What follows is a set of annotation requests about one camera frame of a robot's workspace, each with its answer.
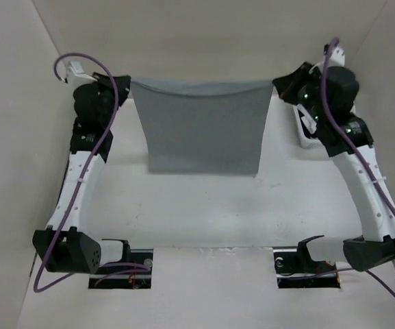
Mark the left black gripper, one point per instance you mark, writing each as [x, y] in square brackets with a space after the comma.
[123, 87]

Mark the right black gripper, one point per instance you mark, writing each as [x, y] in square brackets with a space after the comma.
[287, 86]

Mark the grey tank top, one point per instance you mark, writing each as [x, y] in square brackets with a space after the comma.
[203, 127]

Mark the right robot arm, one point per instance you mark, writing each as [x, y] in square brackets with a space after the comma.
[325, 101]

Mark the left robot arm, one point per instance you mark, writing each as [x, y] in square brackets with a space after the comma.
[63, 245]

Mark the white plastic basket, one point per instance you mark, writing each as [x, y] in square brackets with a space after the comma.
[306, 127]

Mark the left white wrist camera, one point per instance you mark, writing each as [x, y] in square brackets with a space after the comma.
[75, 75]

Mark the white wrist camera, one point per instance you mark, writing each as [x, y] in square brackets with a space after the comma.
[337, 57]
[75, 75]

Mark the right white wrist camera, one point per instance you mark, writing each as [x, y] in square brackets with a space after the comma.
[337, 57]

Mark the metal table edge rail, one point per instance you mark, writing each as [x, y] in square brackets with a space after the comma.
[60, 220]

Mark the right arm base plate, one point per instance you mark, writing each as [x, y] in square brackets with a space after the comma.
[296, 271]

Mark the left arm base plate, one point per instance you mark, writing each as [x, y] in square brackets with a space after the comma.
[135, 274]

